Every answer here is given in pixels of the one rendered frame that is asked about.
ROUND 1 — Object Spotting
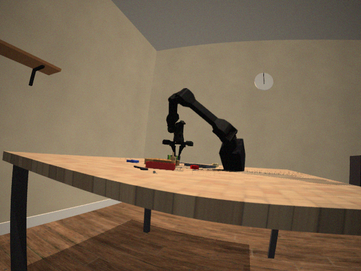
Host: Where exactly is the red tray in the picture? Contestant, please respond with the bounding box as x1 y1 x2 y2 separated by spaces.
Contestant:
146 161 175 171

